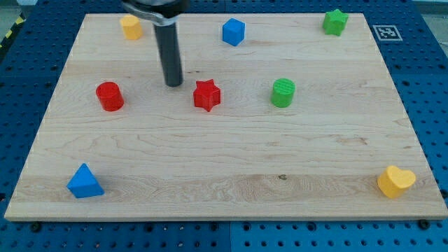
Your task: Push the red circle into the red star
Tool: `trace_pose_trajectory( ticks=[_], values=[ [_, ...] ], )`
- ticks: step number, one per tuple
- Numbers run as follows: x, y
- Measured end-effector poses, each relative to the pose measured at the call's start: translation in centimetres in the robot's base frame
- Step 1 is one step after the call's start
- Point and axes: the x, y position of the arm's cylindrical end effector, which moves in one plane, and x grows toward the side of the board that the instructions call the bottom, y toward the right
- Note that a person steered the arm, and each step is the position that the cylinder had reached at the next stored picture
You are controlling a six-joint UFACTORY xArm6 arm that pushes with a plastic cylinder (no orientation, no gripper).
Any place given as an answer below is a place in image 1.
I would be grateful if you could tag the green star block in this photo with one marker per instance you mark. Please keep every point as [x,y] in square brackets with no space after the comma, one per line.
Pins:
[335,22]

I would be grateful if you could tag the yellow heart block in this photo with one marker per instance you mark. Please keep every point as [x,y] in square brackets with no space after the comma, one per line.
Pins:
[394,182]

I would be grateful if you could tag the yellow hexagon block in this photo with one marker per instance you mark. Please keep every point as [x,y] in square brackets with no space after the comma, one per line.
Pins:
[131,27]

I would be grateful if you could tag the white fiducial marker tag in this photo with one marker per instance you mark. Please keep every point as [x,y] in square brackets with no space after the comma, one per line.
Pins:
[386,32]

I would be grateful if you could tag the wooden board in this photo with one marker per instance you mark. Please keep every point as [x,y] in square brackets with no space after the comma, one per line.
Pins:
[160,158]

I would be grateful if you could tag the red cylinder block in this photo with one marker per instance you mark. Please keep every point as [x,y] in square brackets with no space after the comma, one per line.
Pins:
[109,96]

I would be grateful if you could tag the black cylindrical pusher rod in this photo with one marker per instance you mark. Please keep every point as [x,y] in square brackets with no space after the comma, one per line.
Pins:
[170,58]

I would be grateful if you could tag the red star block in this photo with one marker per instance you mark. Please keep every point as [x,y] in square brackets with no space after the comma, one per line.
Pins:
[206,95]

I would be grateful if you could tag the green cylinder block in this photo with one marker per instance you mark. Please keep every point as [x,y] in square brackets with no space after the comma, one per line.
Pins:
[283,91]

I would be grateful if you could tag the blue triangle block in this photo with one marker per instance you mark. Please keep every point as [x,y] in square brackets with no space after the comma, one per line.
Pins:
[84,184]

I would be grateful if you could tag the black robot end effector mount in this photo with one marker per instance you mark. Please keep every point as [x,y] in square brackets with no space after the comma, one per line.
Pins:
[159,12]

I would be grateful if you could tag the blue cube block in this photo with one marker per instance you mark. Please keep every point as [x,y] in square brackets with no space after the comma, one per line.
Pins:
[233,32]

